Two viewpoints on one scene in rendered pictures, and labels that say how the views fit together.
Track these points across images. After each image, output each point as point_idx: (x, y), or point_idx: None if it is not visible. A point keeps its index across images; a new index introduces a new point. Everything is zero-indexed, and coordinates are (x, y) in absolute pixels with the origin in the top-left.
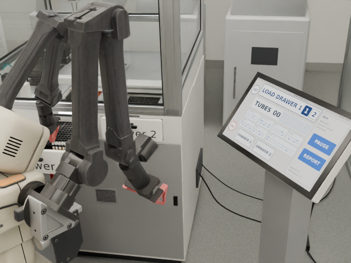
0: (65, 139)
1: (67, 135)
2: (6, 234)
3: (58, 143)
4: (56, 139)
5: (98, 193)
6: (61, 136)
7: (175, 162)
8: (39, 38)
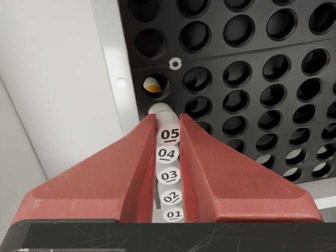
0: (257, 157)
1: (317, 142)
2: None
3: (156, 172)
4: (254, 94)
5: None
6: (293, 111)
7: None
8: None
